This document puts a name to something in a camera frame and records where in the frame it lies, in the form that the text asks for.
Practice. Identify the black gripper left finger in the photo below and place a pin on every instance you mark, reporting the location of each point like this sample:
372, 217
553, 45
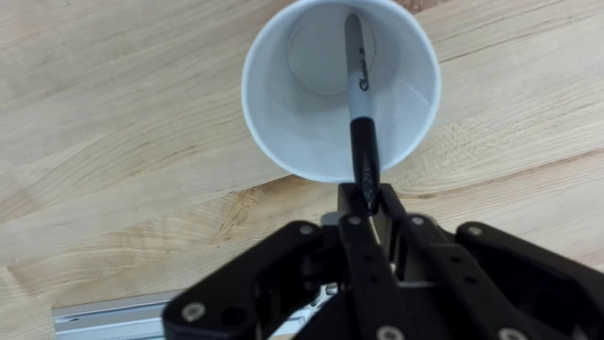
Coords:
276, 277

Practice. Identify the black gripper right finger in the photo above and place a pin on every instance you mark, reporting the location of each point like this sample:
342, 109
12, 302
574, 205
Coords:
491, 277

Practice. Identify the black grey marker pen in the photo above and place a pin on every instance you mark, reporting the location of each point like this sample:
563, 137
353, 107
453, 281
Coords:
365, 158

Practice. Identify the brown paper coffee cup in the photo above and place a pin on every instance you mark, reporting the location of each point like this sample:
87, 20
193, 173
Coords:
295, 126

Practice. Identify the aluminium extrusion bar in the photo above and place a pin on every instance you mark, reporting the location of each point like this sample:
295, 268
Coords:
106, 319

